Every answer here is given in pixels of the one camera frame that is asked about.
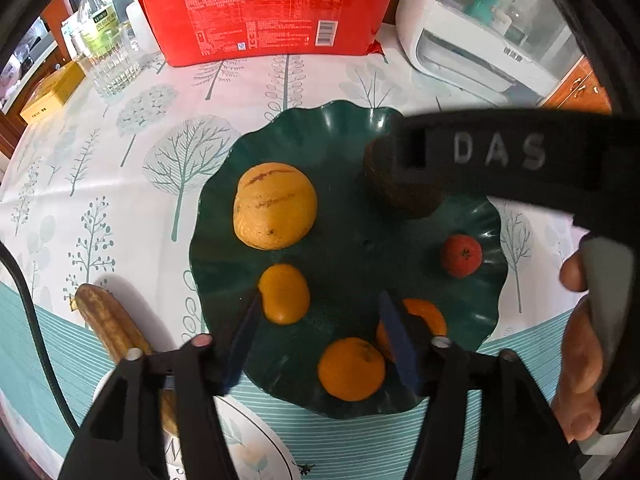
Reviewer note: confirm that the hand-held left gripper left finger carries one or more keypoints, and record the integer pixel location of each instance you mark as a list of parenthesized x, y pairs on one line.
[(245, 335)]

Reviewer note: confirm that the tree print tablecloth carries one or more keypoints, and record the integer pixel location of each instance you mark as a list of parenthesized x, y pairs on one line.
[(150, 160)]

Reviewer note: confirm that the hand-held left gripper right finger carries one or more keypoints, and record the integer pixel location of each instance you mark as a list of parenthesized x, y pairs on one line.
[(400, 345)]

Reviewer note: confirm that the white squeeze bottle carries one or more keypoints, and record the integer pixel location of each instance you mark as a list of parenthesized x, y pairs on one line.
[(137, 25)]

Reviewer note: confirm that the small oval orange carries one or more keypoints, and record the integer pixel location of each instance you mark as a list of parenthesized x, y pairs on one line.
[(285, 292)]

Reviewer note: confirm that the round orange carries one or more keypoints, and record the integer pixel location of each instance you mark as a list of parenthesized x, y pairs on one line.
[(427, 317), (350, 370)]

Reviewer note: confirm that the yellow flat box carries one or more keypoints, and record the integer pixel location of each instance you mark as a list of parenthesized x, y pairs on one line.
[(50, 92)]

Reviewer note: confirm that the small metal can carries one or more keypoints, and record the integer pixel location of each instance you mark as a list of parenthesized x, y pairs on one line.
[(77, 45)]

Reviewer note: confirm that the brown spotted banana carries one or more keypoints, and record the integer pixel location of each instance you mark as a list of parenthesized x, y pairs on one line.
[(110, 320)]

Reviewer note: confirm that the person's right hand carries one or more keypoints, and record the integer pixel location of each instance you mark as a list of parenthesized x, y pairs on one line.
[(580, 360)]

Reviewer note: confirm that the clear ribbed drinking glass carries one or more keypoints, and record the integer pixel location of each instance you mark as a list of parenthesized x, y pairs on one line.
[(115, 72)]

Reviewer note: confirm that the red paper cup package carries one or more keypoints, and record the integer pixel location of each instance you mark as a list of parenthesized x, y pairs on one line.
[(265, 20)]

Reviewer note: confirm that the clear bottle with green label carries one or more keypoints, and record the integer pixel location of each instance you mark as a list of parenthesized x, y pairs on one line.
[(97, 20)]

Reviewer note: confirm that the dark green scalloped plate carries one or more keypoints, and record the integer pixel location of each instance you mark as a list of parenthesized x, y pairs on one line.
[(340, 240)]

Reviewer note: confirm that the white sterilizer cabinet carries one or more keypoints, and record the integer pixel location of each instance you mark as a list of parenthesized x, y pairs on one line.
[(450, 35)]

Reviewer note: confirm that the brown kiwi fruit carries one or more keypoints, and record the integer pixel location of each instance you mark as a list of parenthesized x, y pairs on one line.
[(400, 200)]

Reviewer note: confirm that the yellow striped melon fruit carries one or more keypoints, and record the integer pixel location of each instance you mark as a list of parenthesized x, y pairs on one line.
[(275, 205)]

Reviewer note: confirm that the wooden wall cabinet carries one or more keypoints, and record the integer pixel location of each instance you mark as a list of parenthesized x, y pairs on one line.
[(580, 87)]

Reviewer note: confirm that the small red fruit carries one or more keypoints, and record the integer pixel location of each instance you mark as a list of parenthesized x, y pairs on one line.
[(461, 256)]

